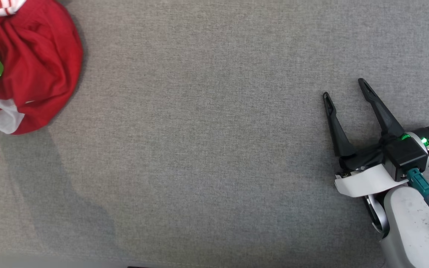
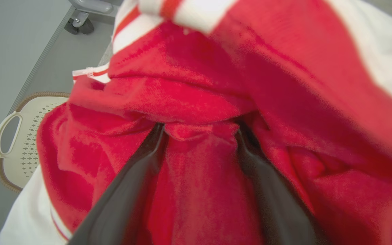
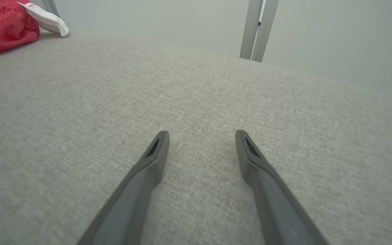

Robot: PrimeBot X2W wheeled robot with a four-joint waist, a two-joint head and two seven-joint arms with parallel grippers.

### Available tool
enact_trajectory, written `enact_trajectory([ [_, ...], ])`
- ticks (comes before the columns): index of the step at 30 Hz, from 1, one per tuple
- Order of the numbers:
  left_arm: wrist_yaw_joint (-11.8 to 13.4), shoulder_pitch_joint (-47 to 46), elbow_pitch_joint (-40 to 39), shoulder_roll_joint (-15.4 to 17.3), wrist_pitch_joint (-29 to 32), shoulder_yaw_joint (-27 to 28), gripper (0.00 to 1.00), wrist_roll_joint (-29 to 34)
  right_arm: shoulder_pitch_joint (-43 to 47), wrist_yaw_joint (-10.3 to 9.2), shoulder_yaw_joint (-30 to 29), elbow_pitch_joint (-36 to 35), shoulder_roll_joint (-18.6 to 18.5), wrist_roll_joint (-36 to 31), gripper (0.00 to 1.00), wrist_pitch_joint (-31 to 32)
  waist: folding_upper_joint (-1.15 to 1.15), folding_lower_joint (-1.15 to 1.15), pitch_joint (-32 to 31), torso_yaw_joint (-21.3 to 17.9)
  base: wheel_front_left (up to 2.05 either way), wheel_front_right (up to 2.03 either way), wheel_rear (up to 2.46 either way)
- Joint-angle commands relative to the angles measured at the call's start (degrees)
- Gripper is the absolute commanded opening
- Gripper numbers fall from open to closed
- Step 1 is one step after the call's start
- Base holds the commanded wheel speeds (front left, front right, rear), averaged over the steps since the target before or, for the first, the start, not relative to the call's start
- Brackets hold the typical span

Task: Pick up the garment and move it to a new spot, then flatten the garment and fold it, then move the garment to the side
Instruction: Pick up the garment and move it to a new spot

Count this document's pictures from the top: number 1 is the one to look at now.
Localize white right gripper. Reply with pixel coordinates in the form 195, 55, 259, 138
322, 78, 409, 198

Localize red shorts with white stripe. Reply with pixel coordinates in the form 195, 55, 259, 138
0, 0, 85, 135

